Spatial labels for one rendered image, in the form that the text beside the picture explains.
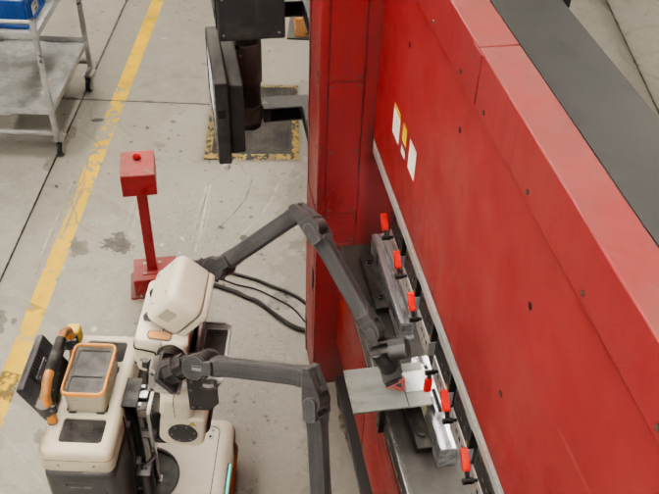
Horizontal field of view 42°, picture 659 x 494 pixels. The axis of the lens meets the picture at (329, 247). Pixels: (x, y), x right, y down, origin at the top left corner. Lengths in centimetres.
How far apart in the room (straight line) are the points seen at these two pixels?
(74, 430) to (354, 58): 159
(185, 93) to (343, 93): 319
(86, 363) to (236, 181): 244
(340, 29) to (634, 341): 185
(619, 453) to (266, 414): 268
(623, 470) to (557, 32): 103
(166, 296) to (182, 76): 389
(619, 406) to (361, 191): 203
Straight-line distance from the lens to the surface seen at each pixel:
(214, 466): 360
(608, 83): 197
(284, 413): 409
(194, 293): 272
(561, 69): 199
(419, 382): 293
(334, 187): 338
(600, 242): 152
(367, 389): 290
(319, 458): 253
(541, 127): 177
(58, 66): 604
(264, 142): 567
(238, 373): 257
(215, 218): 510
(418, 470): 288
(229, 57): 343
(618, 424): 159
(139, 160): 423
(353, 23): 301
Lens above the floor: 325
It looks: 42 degrees down
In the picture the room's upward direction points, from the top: 2 degrees clockwise
